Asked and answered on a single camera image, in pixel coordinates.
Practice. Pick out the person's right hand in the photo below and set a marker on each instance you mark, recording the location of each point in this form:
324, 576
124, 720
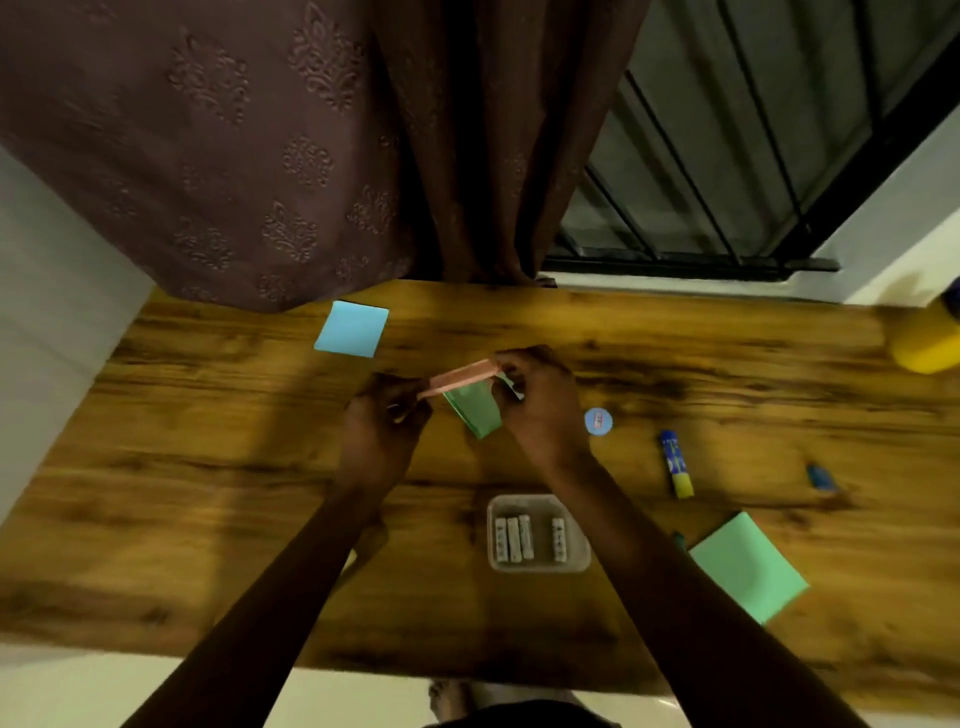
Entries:
544, 412

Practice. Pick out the person's left hand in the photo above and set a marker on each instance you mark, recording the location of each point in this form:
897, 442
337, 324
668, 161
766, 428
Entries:
379, 442

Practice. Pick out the person's right fingers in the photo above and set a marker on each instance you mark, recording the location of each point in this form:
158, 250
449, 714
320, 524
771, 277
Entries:
517, 379

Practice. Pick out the person's left fingers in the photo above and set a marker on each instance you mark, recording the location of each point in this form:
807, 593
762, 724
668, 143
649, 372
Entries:
401, 397

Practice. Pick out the green paper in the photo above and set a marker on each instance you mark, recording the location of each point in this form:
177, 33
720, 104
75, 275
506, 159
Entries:
474, 409

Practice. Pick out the pink paper sheet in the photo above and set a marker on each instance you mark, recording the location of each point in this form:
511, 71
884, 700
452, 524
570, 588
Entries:
459, 378

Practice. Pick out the person's right forearm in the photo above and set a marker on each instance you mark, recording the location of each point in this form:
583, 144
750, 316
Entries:
690, 600

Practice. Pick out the person's left forearm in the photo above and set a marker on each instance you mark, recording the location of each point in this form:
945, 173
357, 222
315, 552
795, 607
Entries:
270, 607

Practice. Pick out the light blue paper square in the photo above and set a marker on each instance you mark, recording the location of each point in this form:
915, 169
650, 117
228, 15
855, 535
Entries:
351, 328

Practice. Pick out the round blue glue cap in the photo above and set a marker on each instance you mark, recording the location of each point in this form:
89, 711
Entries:
598, 421

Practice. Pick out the white battery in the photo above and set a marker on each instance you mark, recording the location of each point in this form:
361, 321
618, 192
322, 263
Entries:
501, 540
526, 537
559, 540

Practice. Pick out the blue and yellow glue stick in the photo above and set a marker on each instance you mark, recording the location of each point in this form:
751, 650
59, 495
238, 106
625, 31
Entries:
676, 463

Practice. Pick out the clear plastic tray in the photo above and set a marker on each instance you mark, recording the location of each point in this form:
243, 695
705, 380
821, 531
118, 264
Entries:
537, 562

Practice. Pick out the brown patterned curtain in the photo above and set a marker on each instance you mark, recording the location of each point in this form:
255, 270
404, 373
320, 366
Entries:
285, 142

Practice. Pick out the green paper square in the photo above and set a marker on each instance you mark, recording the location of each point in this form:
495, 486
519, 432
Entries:
746, 566

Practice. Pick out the black window grille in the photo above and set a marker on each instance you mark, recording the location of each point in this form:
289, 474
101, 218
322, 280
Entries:
720, 150

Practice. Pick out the person's foot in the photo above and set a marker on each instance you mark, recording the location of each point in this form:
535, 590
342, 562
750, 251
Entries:
450, 701

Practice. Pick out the small blue cap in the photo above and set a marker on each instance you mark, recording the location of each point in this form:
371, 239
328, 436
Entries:
820, 476

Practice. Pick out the yellow bottle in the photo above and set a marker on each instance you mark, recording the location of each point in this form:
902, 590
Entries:
926, 337

